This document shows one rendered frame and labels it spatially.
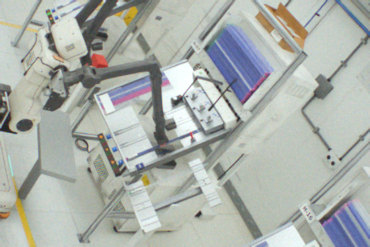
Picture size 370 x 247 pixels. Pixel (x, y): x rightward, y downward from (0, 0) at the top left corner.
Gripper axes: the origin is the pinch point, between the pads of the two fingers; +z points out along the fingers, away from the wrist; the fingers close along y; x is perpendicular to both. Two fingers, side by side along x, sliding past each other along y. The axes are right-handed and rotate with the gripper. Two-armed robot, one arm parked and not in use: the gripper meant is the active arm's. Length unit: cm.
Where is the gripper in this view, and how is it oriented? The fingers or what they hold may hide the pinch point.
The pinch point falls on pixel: (162, 144)
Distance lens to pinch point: 332.5
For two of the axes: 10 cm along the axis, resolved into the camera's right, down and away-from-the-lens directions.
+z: 0.4, 5.9, 8.1
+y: -4.1, -7.3, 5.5
